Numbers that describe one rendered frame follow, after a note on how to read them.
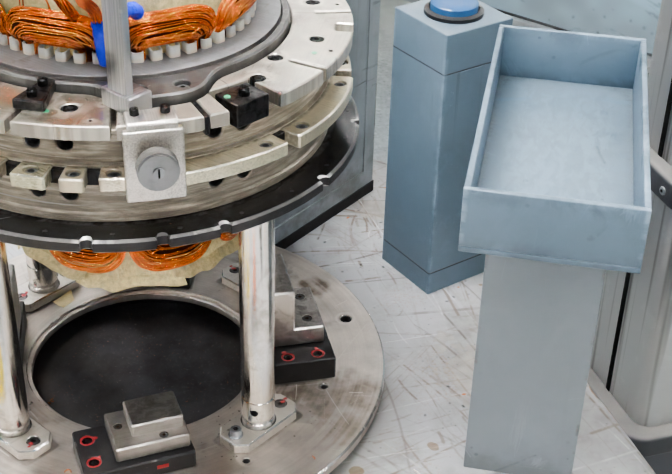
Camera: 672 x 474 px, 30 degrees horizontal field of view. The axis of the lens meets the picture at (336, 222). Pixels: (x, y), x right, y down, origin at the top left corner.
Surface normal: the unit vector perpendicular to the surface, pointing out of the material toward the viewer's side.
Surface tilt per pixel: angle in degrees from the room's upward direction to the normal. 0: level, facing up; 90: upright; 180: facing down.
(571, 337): 90
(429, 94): 90
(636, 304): 90
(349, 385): 0
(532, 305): 90
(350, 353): 0
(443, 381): 0
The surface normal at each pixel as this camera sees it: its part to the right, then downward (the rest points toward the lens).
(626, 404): -0.95, 0.14
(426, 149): -0.82, 0.29
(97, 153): 0.03, 0.54
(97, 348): 0.03, -0.84
